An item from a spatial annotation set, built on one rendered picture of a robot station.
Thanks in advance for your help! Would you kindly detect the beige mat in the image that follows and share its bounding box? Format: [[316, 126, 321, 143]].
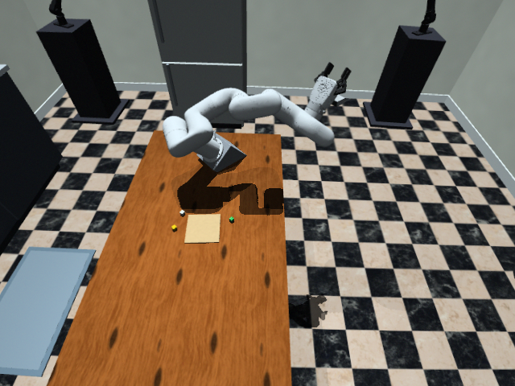
[[184, 214, 220, 243]]

